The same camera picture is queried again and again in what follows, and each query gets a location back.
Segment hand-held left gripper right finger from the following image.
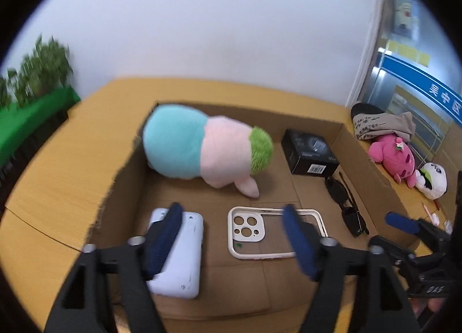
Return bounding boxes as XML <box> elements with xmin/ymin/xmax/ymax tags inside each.
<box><xmin>282</xmin><ymin>204</ymin><xmax>421</xmax><ymax>333</ymax></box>

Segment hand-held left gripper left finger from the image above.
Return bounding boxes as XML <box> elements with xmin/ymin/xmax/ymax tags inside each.
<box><xmin>47</xmin><ymin>202</ymin><xmax>185</xmax><ymax>333</ymax></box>

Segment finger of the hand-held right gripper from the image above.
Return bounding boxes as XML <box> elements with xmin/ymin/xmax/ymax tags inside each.
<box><xmin>384</xmin><ymin>241</ymin><xmax>434</xmax><ymax>272</ymax></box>
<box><xmin>385</xmin><ymin>212</ymin><xmax>452</xmax><ymax>247</ymax></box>

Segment pale blue power bank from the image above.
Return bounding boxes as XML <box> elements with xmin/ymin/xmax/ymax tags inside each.
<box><xmin>144</xmin><ymin>208</ymin><xmax>204</xmax><ymax>300</ymax></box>

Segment beige clear phone case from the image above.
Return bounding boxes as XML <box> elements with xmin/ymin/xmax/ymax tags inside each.
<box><xmin>227</xmin><ymin>206</ymin><xmax>329</xmax><ymax>261</ymax></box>

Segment black sunglasses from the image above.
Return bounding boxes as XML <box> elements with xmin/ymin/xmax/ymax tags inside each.
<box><xmin>324</xmin><ymin>172</ymin><xmax>370</xmax><ymax>239</ymax></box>

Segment cardboard box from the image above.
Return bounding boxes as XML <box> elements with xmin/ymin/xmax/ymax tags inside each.
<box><xmin>87</xmin><ymin>101</ymin><xmax>416</xmax><ymax>321</ymax></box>

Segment black charger box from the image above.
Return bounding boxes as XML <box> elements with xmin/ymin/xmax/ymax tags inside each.
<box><xmin>281</xmin><ymin>128</ymin><xmax>340</xmax><ymax>176</ymax></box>

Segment person's right hand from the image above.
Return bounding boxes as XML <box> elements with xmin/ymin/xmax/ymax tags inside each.
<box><xmin>411</xmin><ymin>297</ymin><xmax>446</xmax><ymax>321</ymax></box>

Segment pink pen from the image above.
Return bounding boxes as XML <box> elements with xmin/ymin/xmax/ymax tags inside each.
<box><xmin>422</xmin><ymin>202</ymin><xmax>439</xmax><ymax>222</ymax></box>

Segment white plush toy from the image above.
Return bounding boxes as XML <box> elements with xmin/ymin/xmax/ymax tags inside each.
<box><xmin>415</xmin><ymin>161</ymin><xmax>448</xmax><ymax>200</ymax></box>

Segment blue pink green plush toy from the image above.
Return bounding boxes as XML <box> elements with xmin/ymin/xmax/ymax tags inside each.
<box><xmin>142</xmin><ymin>103</ymin><xmax>274</xmax><ymax>199</ymax></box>

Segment beige printed cloth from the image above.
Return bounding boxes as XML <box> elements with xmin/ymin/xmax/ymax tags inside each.
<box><xmin>351</xmin><ymin>102</ymin><xmax>416</xmax><ymax>142</ymax></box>

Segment glass door with blue strip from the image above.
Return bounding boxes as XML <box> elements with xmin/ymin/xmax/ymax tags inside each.
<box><xmin>355</xmin><ymin>0</ymin><xmax>462</xmax><ymax>160</ymax></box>

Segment large potted green plant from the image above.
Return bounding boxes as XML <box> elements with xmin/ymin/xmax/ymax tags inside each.
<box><xmin>16</xmin><ymin>35</ymin><xmax>73</xmax><ymax>103</ymax></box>

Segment small potted green plant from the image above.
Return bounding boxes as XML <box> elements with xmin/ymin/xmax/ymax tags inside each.
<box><xmin>0</xmin><ymin>68</ymin><xmax>18</xmax><ymax>108</ymax></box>

